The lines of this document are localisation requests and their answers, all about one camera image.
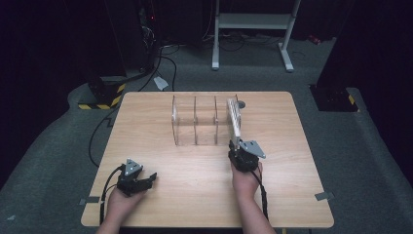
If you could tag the black stand base yellow mark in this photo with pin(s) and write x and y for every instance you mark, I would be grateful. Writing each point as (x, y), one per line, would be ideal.
(334, 99)

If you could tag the grey round table grommet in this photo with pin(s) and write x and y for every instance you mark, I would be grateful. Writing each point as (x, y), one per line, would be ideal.
(242, 104)

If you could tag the grey tape strip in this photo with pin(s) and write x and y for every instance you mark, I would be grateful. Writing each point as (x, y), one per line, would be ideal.
(324, 196)
(90, 200)

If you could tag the black yellow striped stand base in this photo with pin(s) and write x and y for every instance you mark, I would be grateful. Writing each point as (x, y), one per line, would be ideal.
(104, 94)

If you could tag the person's right hand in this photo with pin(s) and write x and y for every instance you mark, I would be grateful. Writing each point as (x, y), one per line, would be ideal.
(245, 183)

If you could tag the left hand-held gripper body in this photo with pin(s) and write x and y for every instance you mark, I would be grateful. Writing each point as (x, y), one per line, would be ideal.
(130, 177)

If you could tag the pale floor tape piece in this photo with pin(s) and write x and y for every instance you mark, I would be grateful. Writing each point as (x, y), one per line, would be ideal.
(161, 83)

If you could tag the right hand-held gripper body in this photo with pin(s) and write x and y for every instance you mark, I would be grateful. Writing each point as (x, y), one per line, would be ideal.
(246, 159)

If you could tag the white patterned panel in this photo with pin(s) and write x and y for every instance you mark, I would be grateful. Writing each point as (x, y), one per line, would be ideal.
(234, 118)

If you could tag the clear acrylic divider rack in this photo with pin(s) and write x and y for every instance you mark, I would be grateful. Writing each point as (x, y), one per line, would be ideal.
(198, 120)

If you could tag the white metal stand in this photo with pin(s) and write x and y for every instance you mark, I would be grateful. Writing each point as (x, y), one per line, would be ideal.
(253, 21)

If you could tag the person's left hand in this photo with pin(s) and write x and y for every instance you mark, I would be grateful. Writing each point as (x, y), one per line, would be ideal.
(123, 204)

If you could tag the black equipment tower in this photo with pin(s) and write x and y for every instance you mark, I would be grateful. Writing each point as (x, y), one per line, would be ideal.
(133, 32)

